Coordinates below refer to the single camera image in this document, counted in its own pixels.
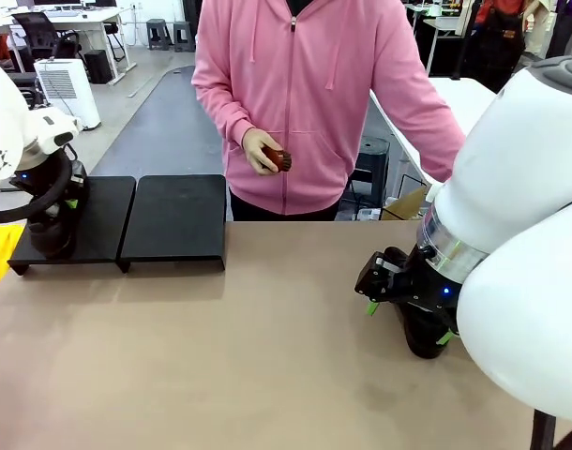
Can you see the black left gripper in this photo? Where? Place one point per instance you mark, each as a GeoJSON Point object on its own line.
{"type": "Point", "coordinates": [42, 178]}

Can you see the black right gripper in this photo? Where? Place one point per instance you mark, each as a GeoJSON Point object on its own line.
{"type": "Point", "coordinates": [431, 293]}

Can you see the black leather shoe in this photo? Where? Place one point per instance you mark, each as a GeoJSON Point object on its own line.
{"type": "Point", "coordinates": [51, 239]}
{"type": "Point", "coordinates": [422, 337]}

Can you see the brown shoe brush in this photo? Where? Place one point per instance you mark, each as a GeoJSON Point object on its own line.
{"type": "Point", "coordinates": [279, 159]}

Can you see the person's left forearm pink sleeve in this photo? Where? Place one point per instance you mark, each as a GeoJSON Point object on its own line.
{"type": "Point", "coordinates": [436, 136]}

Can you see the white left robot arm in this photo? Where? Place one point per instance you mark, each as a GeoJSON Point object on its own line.
{"type": "Point", "coordinates": [0, 122]}

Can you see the person's right forearm pink sleeve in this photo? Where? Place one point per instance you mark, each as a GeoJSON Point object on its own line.
{"type": "Point", "coordinates": [225, 117]}

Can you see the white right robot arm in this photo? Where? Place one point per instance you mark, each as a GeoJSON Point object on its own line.
{"type": "Point", "coordinates": [525, 164]}

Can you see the black shoe stand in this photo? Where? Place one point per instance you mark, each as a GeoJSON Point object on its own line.
{"type": "Point", "coordinates": [178, 220]}
{"type": "Point", "coordinates": [103, 220]}

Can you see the person's right hand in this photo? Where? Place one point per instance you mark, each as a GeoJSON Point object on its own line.
{"type": "Point", "coordinates": [254, 150]}

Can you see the yellow cloth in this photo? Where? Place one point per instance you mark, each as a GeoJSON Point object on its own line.
{"type": "Point", "coordinates": [0, 253]}

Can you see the white air purifier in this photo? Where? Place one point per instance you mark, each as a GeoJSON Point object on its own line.
{"type": "Point", "coordinates": [75, 84]}

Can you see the black office chair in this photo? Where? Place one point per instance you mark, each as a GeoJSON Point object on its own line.
{"type": "Point", "coordinates": [25, 79]}
{"type": "Point", "coordinates": [37, 33]}

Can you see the black computer tower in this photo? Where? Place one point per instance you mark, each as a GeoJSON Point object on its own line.
{"type": "Point", "coordinates": [97, 65]}

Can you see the black round stool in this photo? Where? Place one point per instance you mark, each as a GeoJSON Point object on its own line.
{"type": "Point", "coordinates": [372, 159]}

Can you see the white office desk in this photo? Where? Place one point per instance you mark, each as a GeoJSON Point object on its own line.
{"type": "Point", "coordinates": [79, 19]}

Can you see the grey plastic stool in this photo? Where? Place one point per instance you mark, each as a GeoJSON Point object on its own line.
{"type": "Point", "coordinates": [158, 28]}
{"type": "Point", "coordinates": [183, 30]}

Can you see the large white table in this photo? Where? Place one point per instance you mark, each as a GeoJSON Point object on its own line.
{"type": "Point", "coordinates": [473, 94]}

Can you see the person in pink hoodie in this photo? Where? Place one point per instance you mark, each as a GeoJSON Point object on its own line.
{"type": "Point", "coordinates": [305, 94]}

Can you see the white desk black panel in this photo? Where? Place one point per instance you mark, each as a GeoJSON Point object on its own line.
{"type": "Point", "coordinates": [447, 47]}

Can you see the person orange shirt black apron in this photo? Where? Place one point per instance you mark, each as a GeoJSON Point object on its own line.
{"type": "Point", "coordinates": [499, 47]}

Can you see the person in dark trousers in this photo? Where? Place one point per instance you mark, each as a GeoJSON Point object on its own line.
{"type": "Point", "coordinates": [565, 28]}

